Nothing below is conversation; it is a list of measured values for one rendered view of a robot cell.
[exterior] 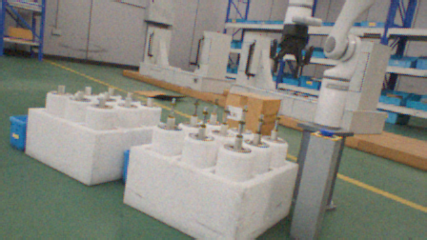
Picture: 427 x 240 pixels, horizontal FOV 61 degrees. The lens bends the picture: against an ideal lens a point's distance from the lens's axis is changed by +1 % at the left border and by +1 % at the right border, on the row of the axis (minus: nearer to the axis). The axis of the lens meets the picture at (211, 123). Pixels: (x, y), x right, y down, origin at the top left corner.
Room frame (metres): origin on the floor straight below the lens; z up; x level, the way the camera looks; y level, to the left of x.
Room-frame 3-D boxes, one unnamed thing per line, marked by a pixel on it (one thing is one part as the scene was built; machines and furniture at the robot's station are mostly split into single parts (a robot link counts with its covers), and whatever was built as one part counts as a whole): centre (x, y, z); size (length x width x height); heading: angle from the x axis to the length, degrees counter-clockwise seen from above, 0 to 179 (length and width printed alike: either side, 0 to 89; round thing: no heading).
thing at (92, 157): (1.38, 0.42, 0.09); 0.39 x 0.39 x 0.18; 57
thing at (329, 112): (1.28, -0.41, 0.39); 0.09 x 0.09 x 0.17; 40
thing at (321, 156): (1.00, -0.33, 0.16); 0.07 x 0.07 x 0.31; 58
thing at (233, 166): (0.93, -0.08, 0.16); 0.10 x 0.10 x 0.18
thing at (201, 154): (0.99, 0.02, 0.16); 0.10 x 0.10 x 0.18
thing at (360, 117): (3.49, -0.80, 0.45); 1.45 x 0.57 x 0.74; 40
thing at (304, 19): (1.11, -0.21, 0.64); 0.11 x 0.09 x 0.06; 16
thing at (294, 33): (1.12, -0.20, 0.57); 0.08 x 0.08 x 0.09
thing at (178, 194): (1.09, -0.04, 0.09); 0.39 x 0.39 x 0.18; 58
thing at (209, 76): (5.05, 0.51, 0.45); 1.61 x 0.57 x 0.74; 40
